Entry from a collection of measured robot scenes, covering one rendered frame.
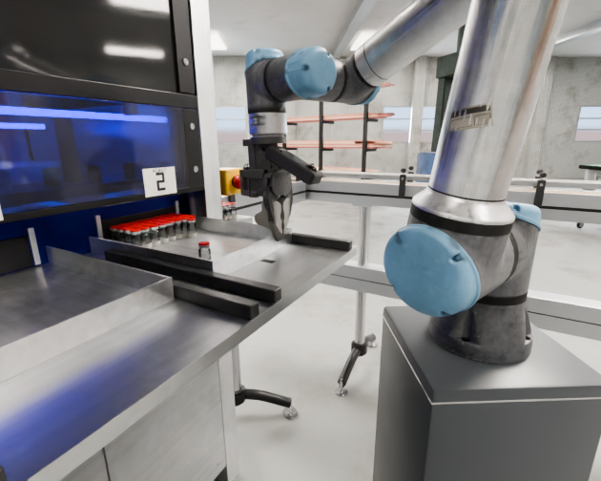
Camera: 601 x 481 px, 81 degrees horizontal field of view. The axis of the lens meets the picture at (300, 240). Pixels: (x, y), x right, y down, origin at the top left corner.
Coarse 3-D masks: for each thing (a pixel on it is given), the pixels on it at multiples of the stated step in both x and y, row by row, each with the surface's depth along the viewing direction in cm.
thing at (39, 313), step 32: (64, 256) 64; (0, 288) 56; (32, 288) 56; (64, 288) 56; (96, 288) 56; (128, 288) 56; (160, 288) 50; (0, 320) 46; (32, 320) 46; (64, 320) 39; (96, 320) 42; (128, 320) 46; (0, 352) 34; (32, 352) 37
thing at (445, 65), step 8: (448, 56) 513; (456, 56) 500; (440, 64) 530; (448, 64) 514; (456, 64) 501; (440, 72) 532; (448, 72) 516; (440, 80) 540; (448, 80) 533; (440, 88) 542; (448, 88) 537; (440, 96) 543; (448, 96) 540; (440, 104) 545; (440, 112) 547; (440, 120) 548; (440, 128) 550; (432, 136) 568; (432, 144) 569
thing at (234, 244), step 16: (208, 224) 92; (224, 224) 89; (240, 224) 86; (256, 224) 84; (96, 240) 73; (112, 240) 70; (176, 240) 82; (192, 240) 82; (208, 240) 82; (224, 240) 82; (240, 240) 82; (256, 240) 82; (272, 240) 74; (288, 240) 80; (160, 256) 64; (176, 256) 62; (192, 256) 71; (224, 256) 61; (240, 256) 65; (256, 256) 69; (224, 272) 61
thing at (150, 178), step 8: (152, 168) 76; (160, 168) 78; (168, 168) 80; (144, 176) 75; (152, 176) 76; (160, 176) 78; (168, 176) 80; (144, 184) 75; (152, 184) 77; (160, 184) 78; (168, 184) 80; (152, 192) 77; (160, 192) 79; (168, 192) 81
